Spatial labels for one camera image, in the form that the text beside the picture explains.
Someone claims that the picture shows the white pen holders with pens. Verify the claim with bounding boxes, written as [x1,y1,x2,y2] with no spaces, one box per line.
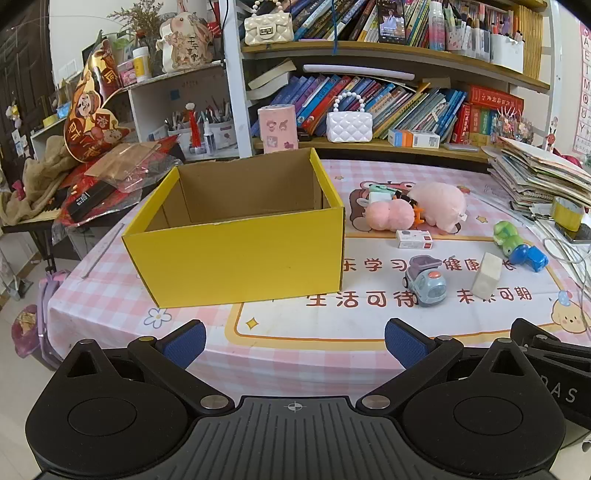
[443,9,525,75]

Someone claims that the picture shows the thick book with beige pages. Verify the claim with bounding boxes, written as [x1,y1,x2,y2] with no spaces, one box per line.
[247,60,296,100]

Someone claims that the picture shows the pink fluffy pompom plush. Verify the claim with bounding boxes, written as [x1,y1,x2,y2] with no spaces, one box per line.
[364,199,416,232]

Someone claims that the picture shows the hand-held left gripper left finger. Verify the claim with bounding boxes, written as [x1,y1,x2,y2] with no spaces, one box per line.
[55,319,235,415]

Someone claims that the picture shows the blue cord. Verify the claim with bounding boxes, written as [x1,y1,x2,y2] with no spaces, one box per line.
[330,0,342,55]

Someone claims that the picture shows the stack of papers and booklets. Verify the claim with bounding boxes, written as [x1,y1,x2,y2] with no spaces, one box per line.
[480,136,591,215]

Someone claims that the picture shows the white cabinet shelf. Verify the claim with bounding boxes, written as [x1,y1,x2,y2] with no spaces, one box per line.
[30,62,241,162]

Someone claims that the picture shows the black smartphone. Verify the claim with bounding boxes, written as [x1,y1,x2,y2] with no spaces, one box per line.
[376,0,408,45]

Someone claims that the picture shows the pink plush pig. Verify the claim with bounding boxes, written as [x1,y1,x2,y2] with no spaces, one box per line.
[409,181,467,235]

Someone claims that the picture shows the grey purple toy truck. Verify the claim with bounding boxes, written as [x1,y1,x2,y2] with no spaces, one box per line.
[403,255,448,308]

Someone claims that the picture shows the purple backpack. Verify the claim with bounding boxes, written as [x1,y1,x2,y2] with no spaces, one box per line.
[37,270,70,370]

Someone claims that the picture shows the thin metal stick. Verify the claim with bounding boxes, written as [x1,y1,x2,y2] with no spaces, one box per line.
[82,225,119,278]

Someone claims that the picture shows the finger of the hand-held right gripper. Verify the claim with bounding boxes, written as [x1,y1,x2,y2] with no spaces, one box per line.
[510,318,591,370]

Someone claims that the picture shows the black box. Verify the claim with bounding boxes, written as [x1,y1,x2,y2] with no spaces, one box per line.
[67,181,116,221]

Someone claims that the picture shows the brown cloth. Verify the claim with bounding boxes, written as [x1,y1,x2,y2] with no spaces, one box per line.
[0,136,79,227]

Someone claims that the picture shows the yellow tape roll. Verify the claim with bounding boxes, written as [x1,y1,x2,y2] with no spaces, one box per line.
[551,196,586,229]

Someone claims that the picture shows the cream quilted pearl handbag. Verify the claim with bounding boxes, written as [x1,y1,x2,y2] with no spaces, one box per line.
[243,0,294,46]

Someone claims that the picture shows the blue plastic toy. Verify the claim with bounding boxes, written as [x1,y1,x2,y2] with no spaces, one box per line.
[509,244,549,273]

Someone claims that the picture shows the red boxed book set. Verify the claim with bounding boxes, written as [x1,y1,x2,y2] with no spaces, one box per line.
[450,84,525,145]

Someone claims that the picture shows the dark toy with orange legs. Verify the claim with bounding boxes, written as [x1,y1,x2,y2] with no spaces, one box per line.
[394,193,426,228]

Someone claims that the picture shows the yellow cardboard box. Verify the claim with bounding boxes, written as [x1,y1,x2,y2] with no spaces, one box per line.
[121,148,346,309]

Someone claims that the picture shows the clear plastic bag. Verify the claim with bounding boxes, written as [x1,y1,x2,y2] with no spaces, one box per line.
[85,141,183,193]

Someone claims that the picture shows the dried flowers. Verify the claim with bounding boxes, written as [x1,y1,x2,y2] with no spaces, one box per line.
[107,0,164,35]

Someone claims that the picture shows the orange white carton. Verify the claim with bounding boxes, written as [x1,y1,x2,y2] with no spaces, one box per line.
[388,128,441,149]

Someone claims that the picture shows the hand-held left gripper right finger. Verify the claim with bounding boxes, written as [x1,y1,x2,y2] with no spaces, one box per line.
[356,318,536,412]

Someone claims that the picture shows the white cable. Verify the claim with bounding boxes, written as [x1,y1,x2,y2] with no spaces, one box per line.
[542,235,591,282]

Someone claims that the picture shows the white jar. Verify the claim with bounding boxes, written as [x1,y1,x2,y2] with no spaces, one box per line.
[132,46,152,84]

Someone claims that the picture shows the white pen cup with brushes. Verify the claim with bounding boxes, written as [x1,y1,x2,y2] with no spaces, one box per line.
[164,97,238,155]

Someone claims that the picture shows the row of colourful books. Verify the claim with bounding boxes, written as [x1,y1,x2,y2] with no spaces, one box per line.
[269,74,467,141]

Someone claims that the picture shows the pink checked printed tablecloth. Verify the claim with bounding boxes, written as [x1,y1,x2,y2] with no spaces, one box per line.
[46,159,591,402]

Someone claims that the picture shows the wooden bookshelf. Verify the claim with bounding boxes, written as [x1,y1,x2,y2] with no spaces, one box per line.
[217,0,561,162]

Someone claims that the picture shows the row of slanted books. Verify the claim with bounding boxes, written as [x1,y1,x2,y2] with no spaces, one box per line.
[291,0,462,47]

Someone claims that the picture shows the red festive figure decoration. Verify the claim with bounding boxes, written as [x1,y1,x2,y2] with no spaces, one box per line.
[63,39,132,163]

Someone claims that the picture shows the white rectangular block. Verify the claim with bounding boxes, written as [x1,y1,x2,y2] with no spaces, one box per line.
[471,252,502,300]

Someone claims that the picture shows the white quilted pearl handbag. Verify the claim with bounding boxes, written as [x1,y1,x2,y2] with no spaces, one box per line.
[326,91,374,144]

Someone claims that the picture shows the colourful figure ornament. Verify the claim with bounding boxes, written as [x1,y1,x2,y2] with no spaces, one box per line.
[489,108,534,141]

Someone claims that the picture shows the rabbit figurine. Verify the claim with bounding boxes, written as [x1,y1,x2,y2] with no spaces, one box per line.
[156,11,214,73]

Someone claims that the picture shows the electric piano keyboard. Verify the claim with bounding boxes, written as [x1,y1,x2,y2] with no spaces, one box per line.
[2,203,65,232]

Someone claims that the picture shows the small white red box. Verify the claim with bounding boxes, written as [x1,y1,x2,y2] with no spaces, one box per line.
[396,229,434,250]

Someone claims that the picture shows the pastel bottle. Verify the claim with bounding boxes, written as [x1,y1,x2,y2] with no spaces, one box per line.
[427,0,446,51]

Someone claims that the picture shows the pink sticker cylinder container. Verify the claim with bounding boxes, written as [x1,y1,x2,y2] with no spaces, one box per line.
[257,104,297,154]

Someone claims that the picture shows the alphabet wall poster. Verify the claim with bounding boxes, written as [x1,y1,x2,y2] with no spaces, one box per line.
[573,21,591,155]

